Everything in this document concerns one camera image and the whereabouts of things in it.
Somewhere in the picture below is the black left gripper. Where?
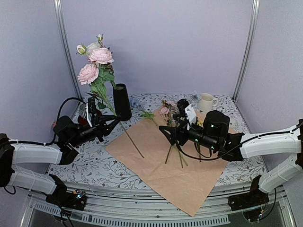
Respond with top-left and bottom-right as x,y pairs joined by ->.
69,114 -> 121,148

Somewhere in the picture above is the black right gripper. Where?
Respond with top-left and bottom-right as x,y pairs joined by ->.
160,113 -> 219,151

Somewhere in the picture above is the peach wrapping paper sheet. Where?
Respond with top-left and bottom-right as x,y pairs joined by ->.
106,109 -> 227,217

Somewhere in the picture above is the white rose stem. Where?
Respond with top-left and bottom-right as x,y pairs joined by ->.
86,34 -> 116,88

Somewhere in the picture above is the pink rose stem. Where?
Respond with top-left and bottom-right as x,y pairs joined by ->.
76,44 -> 145,158

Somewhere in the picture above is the green paper flower bouquet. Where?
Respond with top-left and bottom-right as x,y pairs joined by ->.
159,99 -> 207,165

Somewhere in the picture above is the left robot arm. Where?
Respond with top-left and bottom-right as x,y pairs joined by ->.
0,115 -> 120,205

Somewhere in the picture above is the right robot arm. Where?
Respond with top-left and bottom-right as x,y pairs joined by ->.
159,110 -> 303,206

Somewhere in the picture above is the black tall vase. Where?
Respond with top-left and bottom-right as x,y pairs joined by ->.
113,83 -> 132,122

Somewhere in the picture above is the red floral saucer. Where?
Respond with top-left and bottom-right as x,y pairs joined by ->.
78,116 -> 88,126

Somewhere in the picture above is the black white striped cup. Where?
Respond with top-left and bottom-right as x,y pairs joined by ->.
79,104 -> 87,119

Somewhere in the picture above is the blue hydrangea stem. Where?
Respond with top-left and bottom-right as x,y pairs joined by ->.
129,97 -> 159,127

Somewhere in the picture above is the cream ceramic mug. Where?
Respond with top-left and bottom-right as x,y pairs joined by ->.
197,93 -> 218,112

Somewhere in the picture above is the red patterned bowl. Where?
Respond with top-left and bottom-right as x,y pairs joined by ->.
52,121 -> 57,129

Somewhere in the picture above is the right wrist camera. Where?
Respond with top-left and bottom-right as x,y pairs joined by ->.
173,99 -> 197,126

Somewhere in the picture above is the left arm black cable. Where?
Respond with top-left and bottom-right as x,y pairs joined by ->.
7,97 -> 87,146

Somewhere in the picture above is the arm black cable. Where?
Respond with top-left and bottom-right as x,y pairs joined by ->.
175,118 -> 244,161
7,97 -> 87,146

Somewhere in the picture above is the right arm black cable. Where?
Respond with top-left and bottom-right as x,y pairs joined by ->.
175,118 -> 244,161

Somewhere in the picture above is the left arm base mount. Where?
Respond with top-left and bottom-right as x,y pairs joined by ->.
45,174 -> 87,211

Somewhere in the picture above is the aluminium frame rail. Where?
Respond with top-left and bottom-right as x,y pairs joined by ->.
21,183 -> 296,227

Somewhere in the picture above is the left aluminium post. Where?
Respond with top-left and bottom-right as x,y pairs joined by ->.
53,0 -> 82,98

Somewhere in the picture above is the aluminium post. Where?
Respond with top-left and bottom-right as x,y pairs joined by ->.
232,0 -> 260,103
53,0 -> 82,98

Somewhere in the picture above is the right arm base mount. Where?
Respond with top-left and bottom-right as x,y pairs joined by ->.
228,175 -> 277,222

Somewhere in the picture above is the right aluminium post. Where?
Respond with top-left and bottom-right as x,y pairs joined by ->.
232,0 -> 260,103

